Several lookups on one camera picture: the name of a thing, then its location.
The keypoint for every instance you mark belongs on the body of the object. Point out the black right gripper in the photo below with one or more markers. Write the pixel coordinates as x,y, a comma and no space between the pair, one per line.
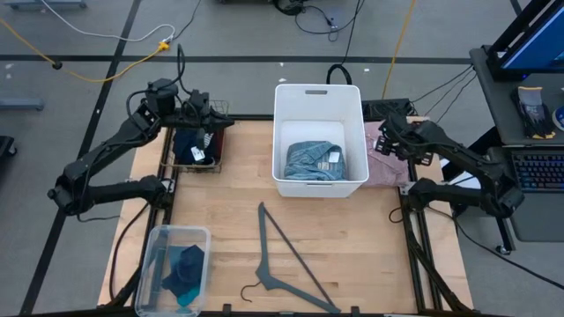
412,138

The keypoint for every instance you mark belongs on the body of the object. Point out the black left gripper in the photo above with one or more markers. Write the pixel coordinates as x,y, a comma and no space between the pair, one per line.
196,121

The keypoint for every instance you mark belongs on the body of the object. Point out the pink shirt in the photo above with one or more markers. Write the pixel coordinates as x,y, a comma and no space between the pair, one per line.
388,171

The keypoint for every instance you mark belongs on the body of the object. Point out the navy blue shirt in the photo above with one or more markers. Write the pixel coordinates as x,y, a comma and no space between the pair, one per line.
185,145

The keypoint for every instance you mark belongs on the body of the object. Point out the blue denim shirt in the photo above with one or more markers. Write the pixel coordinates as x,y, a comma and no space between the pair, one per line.
308,163

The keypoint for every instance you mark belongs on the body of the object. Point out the dark navy sock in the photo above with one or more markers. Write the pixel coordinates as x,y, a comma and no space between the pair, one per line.
187,268

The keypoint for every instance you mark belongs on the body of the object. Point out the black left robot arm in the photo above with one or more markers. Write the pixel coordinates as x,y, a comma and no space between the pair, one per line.
110,145

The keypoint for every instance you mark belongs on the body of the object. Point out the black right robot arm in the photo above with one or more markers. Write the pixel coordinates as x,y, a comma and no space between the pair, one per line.
467,158

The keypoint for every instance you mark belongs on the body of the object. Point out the white perforated plastic basket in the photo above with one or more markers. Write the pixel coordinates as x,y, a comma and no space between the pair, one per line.
317,110

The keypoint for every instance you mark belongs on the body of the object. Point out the grey equipment cart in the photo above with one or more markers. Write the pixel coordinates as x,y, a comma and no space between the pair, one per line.
498,114

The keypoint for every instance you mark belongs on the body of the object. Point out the clear plastic storage bin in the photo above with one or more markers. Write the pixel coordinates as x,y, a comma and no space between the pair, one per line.
194,238

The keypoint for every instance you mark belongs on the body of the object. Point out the grey black work gloves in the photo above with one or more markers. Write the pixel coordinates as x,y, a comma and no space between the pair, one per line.
533,112

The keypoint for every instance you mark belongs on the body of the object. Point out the grey plastic clothes hanger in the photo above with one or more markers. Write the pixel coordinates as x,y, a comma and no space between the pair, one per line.
263,268

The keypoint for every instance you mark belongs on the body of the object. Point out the black backlit keyboard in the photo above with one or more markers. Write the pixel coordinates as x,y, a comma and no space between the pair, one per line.
537,171

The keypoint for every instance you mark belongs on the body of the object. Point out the black computer monitor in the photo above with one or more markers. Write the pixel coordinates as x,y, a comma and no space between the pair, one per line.
529,44

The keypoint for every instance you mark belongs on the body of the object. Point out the blue white tape roll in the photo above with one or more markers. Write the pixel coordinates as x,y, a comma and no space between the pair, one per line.
559,119

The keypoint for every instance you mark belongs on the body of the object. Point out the black table edge clamp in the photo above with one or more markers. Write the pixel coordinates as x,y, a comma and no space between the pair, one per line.
355,311
227,310

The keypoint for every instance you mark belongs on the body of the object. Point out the grey metal floor foot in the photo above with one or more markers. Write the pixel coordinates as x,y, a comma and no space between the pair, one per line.
22,104
44,3

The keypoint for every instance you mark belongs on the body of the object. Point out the black caster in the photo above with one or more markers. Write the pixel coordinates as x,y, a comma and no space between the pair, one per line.
6,147

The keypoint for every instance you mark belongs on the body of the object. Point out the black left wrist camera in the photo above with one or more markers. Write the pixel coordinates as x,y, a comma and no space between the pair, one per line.
199,100

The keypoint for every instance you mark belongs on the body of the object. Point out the black aluminium rig frame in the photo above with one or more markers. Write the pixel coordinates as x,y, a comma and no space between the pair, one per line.
407,229

